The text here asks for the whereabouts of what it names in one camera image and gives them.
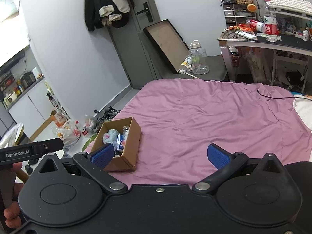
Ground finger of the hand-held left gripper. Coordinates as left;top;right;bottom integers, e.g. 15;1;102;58
34;138;64;154

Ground person's left hand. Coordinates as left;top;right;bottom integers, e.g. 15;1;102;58
3;162;25;228

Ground clear red label water bottle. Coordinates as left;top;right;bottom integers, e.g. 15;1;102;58
264;1;279;42

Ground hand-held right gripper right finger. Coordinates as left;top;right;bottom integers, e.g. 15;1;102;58
192;144;289;194

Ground black cable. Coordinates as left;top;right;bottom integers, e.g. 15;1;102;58
256;90;296;101

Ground black door handle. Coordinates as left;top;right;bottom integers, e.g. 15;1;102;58
136;2;154;22

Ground black and cream jackets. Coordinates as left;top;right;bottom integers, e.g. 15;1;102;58
84;0;141;32

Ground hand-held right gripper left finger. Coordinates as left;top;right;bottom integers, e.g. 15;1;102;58
36;143;128;195

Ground clear plastic water jug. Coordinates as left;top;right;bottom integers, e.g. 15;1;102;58
189;40;210;75

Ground white keyboard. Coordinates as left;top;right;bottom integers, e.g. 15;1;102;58
263;0;312;15

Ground beige tote bag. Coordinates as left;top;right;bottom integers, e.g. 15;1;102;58
244;50;270;84

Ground black framed brown board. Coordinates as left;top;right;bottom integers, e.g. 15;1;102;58
143;19;191;75

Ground blue tissue pack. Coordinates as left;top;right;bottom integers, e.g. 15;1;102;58
116;134;129;152

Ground black kitchen appliance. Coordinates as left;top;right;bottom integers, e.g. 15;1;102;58
21;71;37;86

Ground tangle of black cables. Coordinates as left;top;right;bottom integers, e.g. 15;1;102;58
97;107;120;122

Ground white plastic shopping bag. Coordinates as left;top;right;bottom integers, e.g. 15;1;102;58
56;119;81;148

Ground white bedding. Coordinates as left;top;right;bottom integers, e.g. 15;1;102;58
291;95;312;134

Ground pale pink desk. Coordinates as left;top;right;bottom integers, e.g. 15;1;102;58
218;17;312;83

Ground light blue plush toy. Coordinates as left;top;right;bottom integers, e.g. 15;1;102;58
102;129;120;145

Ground clear plastic trash bag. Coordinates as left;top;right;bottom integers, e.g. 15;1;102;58
84;114;101;135

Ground white kitchen cabinet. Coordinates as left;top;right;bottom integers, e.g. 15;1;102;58
0;75;72;138

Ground pink bed sheet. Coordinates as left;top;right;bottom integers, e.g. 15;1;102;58
84;78;312;187

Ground brown cardboard box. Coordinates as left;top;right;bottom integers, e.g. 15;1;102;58
91;117;142;172

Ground small yellow label bottle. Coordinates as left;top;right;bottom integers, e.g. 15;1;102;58
180;56;193;70

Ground red label cola bottle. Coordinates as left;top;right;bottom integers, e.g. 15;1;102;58
246;19;266;33

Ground grey door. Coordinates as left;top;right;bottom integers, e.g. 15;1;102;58
107;0;162;90

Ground white remote control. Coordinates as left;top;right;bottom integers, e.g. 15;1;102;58
234;30;258;41

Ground grey drawer organizer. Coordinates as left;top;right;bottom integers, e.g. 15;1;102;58
222;3;257;29

